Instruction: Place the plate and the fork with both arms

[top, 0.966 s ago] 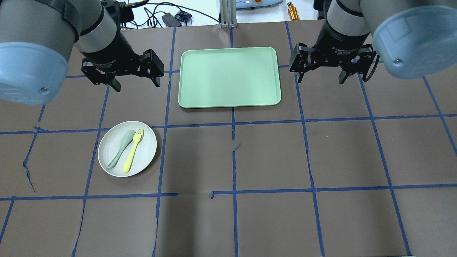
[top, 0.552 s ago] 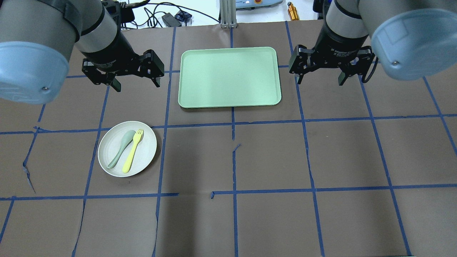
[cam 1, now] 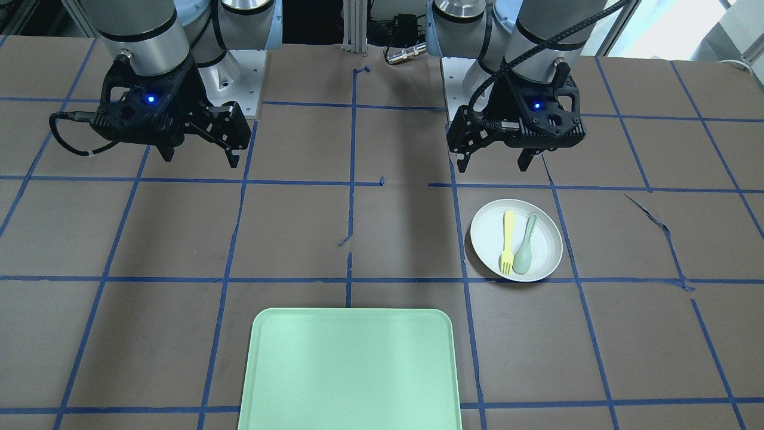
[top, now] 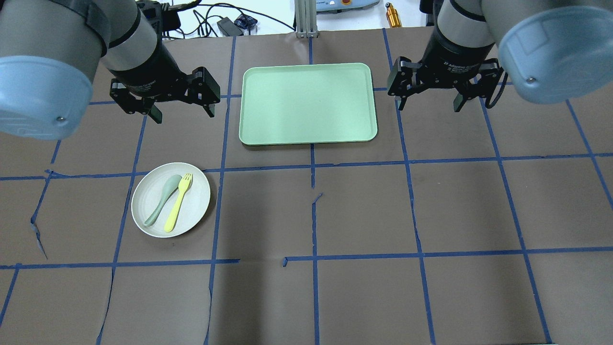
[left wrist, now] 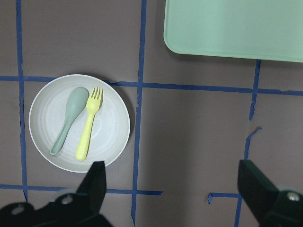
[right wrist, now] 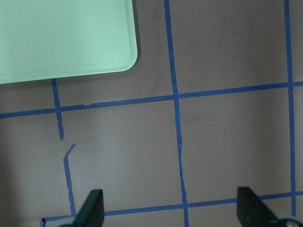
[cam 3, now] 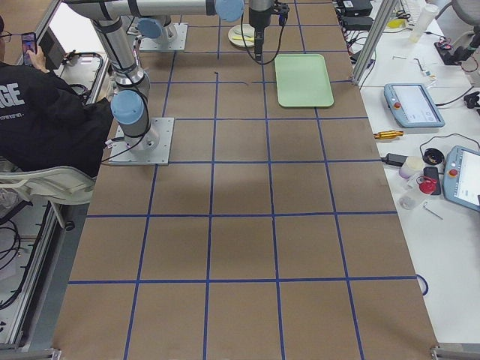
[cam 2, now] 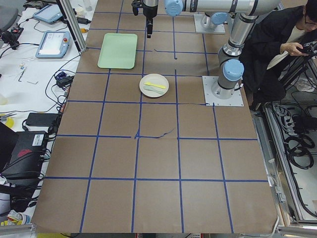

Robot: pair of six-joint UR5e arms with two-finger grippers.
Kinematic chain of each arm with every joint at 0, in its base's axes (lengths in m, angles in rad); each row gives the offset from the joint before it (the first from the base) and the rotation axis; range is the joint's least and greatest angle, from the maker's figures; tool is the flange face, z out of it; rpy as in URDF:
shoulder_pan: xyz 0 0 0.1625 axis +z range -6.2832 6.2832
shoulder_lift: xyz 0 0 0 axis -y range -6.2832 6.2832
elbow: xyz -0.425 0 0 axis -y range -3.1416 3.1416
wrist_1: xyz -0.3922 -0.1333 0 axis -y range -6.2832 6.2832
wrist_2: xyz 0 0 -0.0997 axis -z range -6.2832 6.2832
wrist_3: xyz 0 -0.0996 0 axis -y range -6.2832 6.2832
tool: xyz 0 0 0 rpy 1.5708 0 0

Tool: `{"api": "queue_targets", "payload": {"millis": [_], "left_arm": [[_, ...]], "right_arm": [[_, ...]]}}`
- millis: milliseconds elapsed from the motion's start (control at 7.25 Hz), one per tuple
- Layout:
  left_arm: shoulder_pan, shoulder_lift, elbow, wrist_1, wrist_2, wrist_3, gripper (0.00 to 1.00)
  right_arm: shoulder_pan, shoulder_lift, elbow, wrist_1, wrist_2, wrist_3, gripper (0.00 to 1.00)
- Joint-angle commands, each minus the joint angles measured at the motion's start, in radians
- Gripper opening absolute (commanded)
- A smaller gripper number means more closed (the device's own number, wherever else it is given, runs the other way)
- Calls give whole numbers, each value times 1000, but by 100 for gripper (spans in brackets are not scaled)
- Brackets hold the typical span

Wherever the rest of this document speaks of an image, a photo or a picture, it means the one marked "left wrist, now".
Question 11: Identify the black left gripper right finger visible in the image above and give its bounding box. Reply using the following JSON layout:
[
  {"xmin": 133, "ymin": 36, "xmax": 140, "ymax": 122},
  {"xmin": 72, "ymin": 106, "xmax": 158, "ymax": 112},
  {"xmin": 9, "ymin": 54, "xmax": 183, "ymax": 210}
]
[{"xmin": 237, "ymin": 160, "xmax": 303, "ymax": 227}]

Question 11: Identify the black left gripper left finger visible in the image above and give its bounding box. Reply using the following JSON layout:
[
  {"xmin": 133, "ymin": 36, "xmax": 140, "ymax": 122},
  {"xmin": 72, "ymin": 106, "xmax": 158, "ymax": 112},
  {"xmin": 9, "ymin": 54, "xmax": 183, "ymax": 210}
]
[{"xmin": 0, "ymin": 161, "xmax": 106, "ymax": 227}]

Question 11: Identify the white round plate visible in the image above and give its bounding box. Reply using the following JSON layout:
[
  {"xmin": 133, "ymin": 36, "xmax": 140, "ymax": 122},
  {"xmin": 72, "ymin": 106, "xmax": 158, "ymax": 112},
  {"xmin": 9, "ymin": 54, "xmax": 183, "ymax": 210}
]
[{"xmin": 29, "ymin": 74, "xmax": 131, "ymax": 173}]

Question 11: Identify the yellow plastic fork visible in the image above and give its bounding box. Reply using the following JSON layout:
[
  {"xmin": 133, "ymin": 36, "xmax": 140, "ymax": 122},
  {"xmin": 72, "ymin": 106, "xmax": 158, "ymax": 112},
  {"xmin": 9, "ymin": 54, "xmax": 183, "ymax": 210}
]
[{"xmin": 75, "ymin": 87, "xmax": 103, "ymax": 161}]

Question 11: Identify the sage green plastic spoon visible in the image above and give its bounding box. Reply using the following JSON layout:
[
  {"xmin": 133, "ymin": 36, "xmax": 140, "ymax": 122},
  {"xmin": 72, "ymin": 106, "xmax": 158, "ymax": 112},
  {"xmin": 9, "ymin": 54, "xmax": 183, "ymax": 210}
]
[{"xmin": 50, "ymin": 87, "xmax": 89, "ymax": 156}]

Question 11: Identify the mint green tray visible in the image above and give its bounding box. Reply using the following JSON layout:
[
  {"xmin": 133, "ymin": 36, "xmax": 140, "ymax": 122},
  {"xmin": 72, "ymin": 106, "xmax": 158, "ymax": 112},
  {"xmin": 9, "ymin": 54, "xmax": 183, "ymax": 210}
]
[{"xmin": 163, "ymin": 0, "xmax": 303, "ymax": 62}]

